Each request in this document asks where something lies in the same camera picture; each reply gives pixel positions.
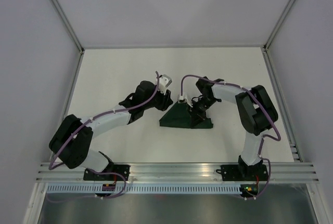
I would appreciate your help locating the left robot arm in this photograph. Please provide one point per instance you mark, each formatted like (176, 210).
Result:
(71, 142)

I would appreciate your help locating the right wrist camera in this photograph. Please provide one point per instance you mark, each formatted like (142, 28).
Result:
(182, 98)

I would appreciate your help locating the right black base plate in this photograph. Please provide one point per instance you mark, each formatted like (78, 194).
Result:
(231, 172)

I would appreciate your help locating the white slotted cable duct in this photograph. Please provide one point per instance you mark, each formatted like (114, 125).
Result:
(145, 188)

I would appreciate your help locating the left aluminium frame post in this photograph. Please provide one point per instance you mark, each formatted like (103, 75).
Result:
(66, 23)

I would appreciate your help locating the back aluminium frame bar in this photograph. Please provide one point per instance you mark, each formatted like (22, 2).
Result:
(176, 46)

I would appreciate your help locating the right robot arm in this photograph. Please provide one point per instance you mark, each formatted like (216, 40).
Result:
(256, 112)

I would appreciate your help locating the right aluminium frame post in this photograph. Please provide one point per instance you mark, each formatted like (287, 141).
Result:
(283, 16)

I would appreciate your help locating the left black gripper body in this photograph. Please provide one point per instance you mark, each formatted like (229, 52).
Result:
(161, 101)

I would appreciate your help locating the aluminium front rail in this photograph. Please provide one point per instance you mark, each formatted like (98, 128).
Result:
(281, 172)

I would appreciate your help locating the dark green cloth napkin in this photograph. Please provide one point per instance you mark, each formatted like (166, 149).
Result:
(177, 117)

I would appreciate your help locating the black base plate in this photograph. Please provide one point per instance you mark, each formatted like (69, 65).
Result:
(114, 173)
(231, 172)

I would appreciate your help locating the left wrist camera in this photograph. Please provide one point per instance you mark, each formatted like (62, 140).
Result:
(164, 81)

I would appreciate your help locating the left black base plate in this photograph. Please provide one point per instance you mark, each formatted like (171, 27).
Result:
(114, 173)

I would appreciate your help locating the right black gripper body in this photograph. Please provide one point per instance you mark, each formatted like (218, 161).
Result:
(198, 109)

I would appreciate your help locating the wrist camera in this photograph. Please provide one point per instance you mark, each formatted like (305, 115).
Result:
(182, 98)
(164, 81)

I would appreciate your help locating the aluminium frame post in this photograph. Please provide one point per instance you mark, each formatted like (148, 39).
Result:
(283, 16)
(66, 23)

